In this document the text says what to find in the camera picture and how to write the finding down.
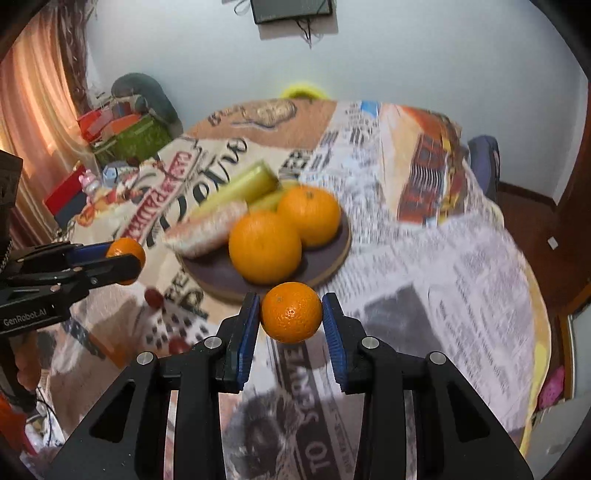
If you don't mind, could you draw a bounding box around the pale sweet potato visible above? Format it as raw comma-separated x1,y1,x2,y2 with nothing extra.
163,200,249,258

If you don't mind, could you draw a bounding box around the yellow corn piece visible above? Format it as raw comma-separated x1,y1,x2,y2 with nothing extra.
249,180,301,213
191,161,280,217

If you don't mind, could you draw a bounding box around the grey plush toy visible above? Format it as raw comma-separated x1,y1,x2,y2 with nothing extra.
112,73,183,130

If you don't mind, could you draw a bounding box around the yellow chair back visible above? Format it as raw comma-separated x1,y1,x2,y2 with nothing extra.
281,82,329,100

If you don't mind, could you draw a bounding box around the printed tablecloth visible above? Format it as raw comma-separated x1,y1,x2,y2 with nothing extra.
46,98,552,480

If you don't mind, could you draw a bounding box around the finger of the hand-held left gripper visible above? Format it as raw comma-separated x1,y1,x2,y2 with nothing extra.
9,243,112,278
14,255,144,304

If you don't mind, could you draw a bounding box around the green storage box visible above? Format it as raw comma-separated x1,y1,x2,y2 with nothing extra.
92,115,174,164

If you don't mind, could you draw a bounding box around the large orange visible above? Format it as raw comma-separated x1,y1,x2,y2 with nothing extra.
277,185,342,247
228,210,303,284

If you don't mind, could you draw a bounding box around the red box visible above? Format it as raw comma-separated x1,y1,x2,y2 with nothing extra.
76,108,116,141

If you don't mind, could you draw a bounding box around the small black wall monitor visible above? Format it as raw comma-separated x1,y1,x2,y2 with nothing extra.
249,0,334,25

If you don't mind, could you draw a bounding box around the person's left hand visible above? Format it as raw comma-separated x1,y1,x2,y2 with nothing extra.
14,330,43,393

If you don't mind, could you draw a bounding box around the black cable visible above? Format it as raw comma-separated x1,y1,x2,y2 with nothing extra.
298,16,324,48

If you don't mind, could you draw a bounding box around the blue-grey chair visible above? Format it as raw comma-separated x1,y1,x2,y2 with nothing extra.
466,135,502,200

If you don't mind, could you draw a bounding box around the brown patterned curtain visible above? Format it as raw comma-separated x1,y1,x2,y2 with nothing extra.
55,0,94,112

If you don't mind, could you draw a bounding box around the orange striped curtain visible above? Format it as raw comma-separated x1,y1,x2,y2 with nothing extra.
0,9,84,185

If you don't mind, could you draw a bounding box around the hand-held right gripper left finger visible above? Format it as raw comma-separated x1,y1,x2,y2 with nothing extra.
46,291,262,480

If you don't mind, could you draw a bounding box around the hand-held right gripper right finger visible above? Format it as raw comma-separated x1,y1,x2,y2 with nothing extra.
322,292,534,480

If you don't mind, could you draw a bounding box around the small orange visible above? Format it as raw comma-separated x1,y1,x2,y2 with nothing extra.
261,281,323,344
106,237,147,273

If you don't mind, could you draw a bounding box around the pink plastic item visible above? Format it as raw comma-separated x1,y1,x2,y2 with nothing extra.
538,367,566,409

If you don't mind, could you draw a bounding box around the purple round plate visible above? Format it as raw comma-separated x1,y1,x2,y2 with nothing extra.
178,203,352,302

